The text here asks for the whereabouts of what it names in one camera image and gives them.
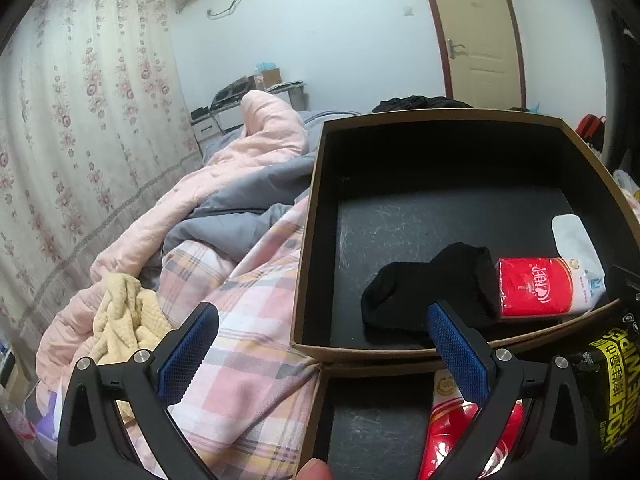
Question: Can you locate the red bag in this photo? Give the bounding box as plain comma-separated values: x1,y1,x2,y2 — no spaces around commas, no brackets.
576,114,605,152

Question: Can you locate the black sock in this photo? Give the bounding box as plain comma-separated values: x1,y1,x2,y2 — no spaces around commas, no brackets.
360,243,499,346

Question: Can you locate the red tissue pack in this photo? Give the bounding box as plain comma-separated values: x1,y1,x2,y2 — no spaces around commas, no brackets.
418,368,525,480
497,257,602,318

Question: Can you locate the white printed cloth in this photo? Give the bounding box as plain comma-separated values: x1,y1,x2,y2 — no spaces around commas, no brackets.
551,214,605,292

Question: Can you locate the grey blanket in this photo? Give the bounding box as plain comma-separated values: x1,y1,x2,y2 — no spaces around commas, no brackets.
138,110,352,289

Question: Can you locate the person left hand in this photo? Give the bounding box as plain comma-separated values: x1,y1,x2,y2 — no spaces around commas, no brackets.
295,458,333,480

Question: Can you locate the brown cardboard box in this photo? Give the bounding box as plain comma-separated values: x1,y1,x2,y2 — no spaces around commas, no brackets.
254,68,282,91

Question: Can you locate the black yellow wipes pack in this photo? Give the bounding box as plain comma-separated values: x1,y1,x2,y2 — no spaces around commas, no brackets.
574,311,639,454

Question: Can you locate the pink plaid duvet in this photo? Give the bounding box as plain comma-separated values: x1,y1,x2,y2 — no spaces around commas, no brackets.
157,200,319,479

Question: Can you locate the floral curtain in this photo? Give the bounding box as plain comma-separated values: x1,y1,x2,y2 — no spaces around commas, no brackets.
1,0,198,353

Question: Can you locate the far black open box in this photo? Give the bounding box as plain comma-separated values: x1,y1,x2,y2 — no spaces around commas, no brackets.
291,108,639,363

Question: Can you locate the pink quilt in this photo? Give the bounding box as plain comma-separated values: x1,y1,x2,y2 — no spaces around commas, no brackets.
36,90,309,391

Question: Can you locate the white bedside desk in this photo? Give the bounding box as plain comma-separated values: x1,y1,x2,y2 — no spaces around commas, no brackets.
191,80,307,142

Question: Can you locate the yellow waffle towel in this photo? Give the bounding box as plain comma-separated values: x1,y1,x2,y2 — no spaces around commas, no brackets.
89,273,172,365

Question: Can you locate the black clothes pile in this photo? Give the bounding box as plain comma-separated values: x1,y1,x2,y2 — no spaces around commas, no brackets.
372,96,471,113

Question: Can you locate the black bag on desk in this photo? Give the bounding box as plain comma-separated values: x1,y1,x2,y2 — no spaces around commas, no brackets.
210,77,253,110

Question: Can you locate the white plastic bag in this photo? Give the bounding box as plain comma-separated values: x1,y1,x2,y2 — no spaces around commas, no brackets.
612,169,640,211

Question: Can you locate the cream door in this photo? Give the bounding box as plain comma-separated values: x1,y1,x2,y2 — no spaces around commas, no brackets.
428,0,526,110

